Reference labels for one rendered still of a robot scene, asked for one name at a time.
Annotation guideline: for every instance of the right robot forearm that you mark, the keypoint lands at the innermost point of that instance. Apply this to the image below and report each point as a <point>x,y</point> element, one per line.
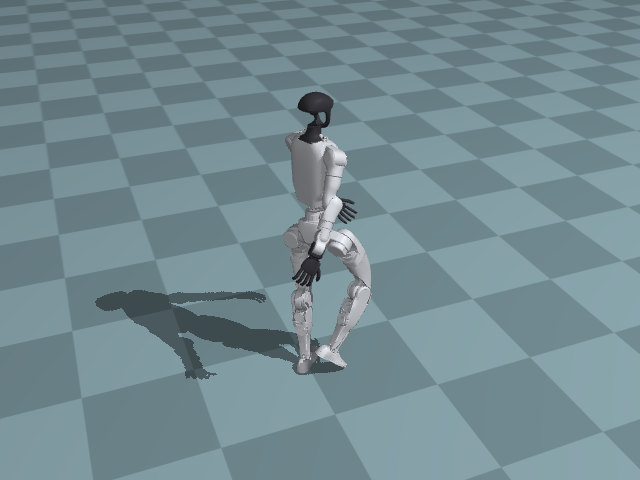
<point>327,218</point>

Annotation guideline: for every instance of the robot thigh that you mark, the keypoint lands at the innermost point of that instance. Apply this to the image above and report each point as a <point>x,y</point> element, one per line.
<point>299,252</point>
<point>344,244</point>

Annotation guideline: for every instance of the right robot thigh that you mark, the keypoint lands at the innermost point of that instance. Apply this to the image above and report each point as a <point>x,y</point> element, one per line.
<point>344,244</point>

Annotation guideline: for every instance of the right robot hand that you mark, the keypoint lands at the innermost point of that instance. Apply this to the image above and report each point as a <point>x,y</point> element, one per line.
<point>311,266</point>

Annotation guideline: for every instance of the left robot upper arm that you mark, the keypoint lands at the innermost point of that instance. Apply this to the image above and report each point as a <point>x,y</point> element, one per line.
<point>289,138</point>

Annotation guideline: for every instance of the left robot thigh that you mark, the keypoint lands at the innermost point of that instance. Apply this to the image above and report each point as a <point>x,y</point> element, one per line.
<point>299,252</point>

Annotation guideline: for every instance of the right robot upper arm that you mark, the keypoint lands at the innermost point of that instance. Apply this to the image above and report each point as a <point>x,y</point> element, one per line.
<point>335,161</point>

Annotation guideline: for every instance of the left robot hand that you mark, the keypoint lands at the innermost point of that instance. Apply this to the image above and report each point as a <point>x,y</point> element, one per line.
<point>343,209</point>

